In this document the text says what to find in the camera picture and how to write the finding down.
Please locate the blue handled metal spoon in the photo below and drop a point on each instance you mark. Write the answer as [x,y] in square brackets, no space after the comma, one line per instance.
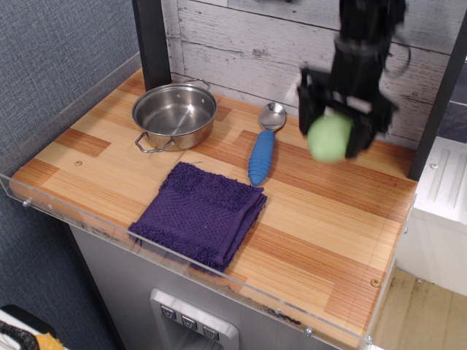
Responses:
[271,119]

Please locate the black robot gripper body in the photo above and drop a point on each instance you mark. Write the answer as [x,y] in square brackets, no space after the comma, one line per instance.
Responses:
[353,80]

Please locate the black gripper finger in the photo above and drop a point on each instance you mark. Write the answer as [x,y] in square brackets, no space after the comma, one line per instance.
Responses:
[363,131]
[312,104]

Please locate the white toy appliance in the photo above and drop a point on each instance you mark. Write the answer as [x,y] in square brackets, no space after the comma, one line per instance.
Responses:
[432,245]

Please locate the silver dispenser button panel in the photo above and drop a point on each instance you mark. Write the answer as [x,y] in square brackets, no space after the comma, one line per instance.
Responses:
[184,326]

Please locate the green toy lime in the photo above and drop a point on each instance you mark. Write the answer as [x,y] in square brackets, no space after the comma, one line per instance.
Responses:
[328,137]

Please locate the purple folded towel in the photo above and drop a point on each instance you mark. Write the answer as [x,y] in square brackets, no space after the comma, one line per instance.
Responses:
[201,215]

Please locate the stainless steel pot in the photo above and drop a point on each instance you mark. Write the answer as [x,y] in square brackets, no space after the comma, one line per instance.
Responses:
[175,117]

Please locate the grey toy fridge cabinet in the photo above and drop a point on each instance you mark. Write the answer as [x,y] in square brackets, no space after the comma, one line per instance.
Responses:
[125,281]

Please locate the black right vertical post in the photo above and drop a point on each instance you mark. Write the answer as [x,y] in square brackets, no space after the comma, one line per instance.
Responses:
[440,104]

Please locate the black vertical post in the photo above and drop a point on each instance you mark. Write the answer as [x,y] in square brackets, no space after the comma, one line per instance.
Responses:
[440,104]
[153,48]

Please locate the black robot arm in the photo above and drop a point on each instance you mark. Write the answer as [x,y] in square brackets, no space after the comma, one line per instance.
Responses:
[369,21]

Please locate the black left vertical post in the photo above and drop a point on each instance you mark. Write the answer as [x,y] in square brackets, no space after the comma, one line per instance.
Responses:
[153,48]

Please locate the clear acrylic table guard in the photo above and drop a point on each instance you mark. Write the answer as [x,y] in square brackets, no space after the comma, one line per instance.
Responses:
[312,246]

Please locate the yellow object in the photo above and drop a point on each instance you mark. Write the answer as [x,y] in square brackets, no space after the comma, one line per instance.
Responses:
[48,342]

